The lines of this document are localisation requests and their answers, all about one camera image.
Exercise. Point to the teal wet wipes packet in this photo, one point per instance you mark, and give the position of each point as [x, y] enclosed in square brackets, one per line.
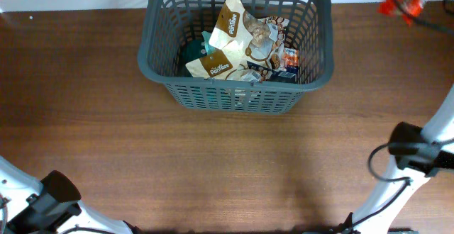
[208, 48]

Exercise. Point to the green Nescafe coffee bag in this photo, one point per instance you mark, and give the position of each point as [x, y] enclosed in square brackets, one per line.
[193, 50]

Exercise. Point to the Kleenex tissue multipack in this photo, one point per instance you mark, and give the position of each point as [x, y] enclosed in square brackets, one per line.
[289, 62]

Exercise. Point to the grey plastic basket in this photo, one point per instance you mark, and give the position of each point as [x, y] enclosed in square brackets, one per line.
[170, 25]

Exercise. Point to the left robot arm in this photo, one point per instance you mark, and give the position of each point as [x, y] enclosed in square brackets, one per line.
[50, 205]

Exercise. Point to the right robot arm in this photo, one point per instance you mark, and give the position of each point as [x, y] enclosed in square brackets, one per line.
[411, 157]

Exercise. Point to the Pantree white grain pouch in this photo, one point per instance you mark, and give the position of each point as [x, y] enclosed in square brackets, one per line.
[226, 65]

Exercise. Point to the Pantree mushroom pouch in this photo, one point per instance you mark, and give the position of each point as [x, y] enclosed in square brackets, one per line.
[258, 40]

